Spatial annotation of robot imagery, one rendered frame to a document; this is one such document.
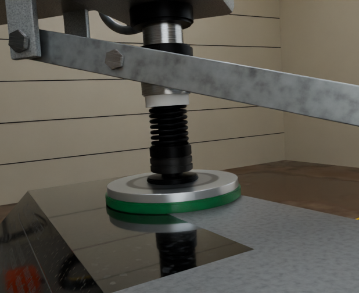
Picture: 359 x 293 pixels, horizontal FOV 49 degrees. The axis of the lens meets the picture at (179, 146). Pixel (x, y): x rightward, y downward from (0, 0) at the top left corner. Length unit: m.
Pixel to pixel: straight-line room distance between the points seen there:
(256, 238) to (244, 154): 6.26
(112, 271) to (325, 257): 0.19
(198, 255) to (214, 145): 5.92
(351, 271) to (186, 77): 0.33
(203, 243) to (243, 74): 0.24
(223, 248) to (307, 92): 0.24
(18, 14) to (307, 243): 0.52
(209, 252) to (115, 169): 5.18
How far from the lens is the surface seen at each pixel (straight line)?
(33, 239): 0.59
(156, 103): 0.60
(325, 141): 6.65
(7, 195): 5.27
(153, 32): 0.62
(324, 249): 0.41
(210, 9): 0.68
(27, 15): 0.66
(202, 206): 0.55
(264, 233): 0.45
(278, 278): 0.34
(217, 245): 0.41
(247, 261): 0.37
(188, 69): 0.56
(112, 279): 0.36
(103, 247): 0.44
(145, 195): 0.55
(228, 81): 0.55
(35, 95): 5.26
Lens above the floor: 1.01
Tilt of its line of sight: 5 degrees down
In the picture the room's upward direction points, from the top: 4 degrees counter-clockwise
